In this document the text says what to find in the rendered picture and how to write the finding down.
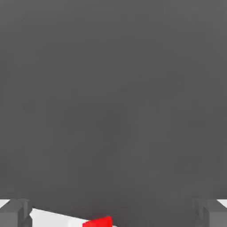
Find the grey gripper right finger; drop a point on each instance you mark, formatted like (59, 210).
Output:
(214, 213)

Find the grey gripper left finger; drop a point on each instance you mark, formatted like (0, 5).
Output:
(12, 212)

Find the small red cube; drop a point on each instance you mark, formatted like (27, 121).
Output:
(99, 222)

